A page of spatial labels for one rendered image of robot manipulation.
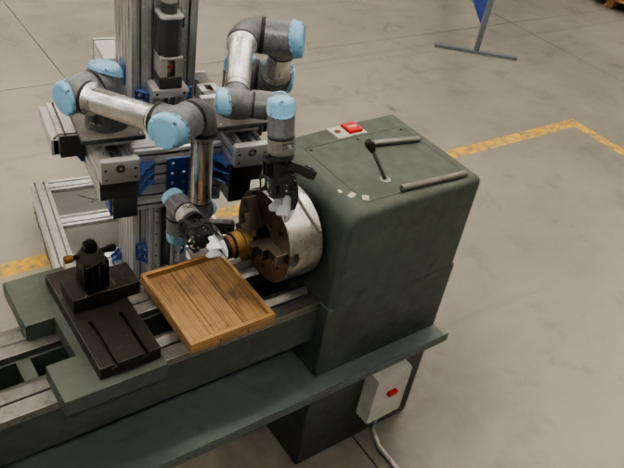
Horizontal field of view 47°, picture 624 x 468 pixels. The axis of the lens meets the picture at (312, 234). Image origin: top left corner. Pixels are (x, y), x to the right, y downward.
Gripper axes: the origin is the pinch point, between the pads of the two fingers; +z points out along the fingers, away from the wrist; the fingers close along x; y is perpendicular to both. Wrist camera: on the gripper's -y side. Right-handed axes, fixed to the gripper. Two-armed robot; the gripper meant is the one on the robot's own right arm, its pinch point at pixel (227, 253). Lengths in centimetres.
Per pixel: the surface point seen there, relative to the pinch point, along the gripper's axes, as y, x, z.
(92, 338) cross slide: 45.5, -11.0, 5.5
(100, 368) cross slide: 48, -11, 17
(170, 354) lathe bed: 24.5, -21.5, 12.0
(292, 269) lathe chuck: -16.9, -3.0, 12.2
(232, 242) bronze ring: -2.1, 3.1, -1.0
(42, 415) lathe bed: 63, -25, 14
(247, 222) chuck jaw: -9.4, 6.1, -4.9
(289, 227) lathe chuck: -16.2, 11.1, 7.9
